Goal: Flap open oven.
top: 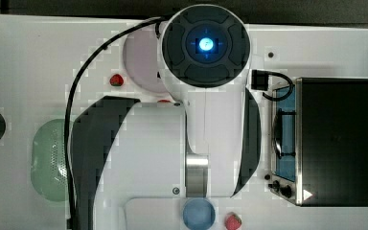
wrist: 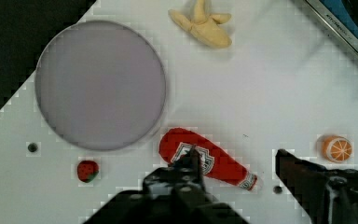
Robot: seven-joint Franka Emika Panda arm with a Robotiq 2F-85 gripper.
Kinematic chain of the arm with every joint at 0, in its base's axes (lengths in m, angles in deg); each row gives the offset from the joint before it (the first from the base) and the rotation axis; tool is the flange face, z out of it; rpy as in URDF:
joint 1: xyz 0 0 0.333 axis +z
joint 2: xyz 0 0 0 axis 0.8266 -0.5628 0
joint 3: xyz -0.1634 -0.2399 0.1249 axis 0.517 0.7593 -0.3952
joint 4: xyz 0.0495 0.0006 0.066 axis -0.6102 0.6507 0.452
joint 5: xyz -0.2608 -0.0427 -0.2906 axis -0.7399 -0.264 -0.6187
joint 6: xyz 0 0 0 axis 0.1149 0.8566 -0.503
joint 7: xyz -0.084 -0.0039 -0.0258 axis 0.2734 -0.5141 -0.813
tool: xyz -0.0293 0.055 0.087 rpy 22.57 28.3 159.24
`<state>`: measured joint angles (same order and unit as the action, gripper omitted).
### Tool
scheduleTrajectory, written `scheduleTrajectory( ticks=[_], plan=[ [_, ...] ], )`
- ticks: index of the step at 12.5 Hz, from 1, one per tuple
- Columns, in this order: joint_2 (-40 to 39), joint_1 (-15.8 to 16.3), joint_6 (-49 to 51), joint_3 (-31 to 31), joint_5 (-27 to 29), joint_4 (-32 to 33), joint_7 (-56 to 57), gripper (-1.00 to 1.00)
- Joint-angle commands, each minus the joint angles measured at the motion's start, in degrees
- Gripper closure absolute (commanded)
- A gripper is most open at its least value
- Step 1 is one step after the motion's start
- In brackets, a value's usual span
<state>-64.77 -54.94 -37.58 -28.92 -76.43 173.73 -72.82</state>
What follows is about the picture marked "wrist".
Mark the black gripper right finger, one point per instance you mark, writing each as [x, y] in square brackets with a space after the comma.
[329, 196]

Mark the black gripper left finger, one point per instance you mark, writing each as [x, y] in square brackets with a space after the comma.
[176, 194]

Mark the black toaster oven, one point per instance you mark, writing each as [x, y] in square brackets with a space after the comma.
[339, 17]

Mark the orange slice toy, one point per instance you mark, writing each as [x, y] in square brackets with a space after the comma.
[336, 148]

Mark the red plush ketchup bottle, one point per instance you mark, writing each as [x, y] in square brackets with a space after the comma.
[215, 162]

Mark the small red plush strawberry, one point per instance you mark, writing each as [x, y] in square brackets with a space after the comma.
[87, 171]

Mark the grey round plate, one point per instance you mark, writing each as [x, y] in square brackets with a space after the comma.
[100, 85]

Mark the yellow plush banana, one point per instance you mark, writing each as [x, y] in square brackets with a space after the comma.
[204, 25]

